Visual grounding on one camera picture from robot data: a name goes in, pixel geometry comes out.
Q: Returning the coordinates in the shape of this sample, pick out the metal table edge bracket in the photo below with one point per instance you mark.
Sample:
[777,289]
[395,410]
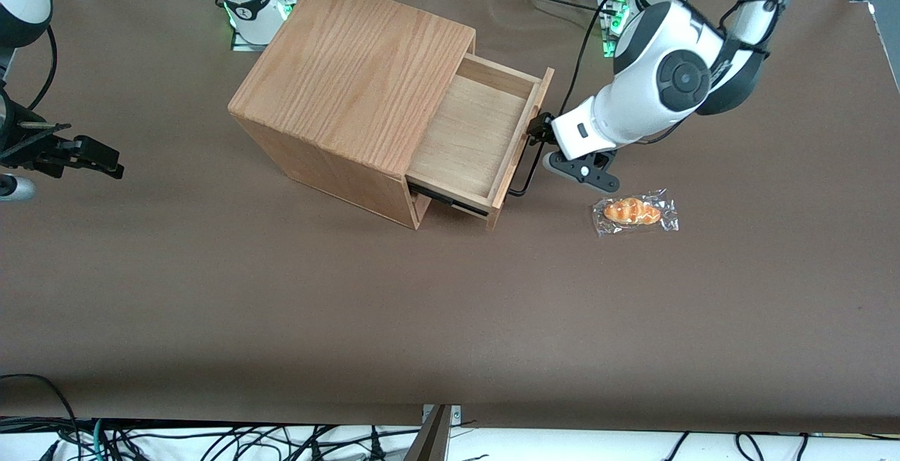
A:
[455,415]

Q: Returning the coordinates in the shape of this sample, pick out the wooden drawer cabinet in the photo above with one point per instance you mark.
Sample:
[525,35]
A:
[351,74]

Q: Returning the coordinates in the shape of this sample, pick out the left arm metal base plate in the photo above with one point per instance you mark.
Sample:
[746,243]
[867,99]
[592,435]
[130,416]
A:
[608,52]

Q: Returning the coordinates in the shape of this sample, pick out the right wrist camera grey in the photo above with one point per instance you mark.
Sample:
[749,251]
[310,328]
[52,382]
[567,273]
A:
[14,188]

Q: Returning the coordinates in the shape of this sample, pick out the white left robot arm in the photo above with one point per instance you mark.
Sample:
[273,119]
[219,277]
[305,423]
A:
[647,88]

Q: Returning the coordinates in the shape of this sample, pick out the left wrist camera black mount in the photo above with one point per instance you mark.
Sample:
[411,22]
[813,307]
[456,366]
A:
[583,169]

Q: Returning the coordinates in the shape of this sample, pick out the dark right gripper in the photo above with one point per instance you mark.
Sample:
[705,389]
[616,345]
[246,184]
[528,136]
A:
[27,146]

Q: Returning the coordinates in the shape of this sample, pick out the bread roll in clear wrapper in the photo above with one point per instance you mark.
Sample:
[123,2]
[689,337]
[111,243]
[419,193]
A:
[633,211]

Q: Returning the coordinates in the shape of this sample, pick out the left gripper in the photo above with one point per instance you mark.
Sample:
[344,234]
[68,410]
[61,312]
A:
[541,128]

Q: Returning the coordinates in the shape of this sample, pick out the brown slanted bar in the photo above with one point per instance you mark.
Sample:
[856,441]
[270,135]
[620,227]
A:
[429,443]

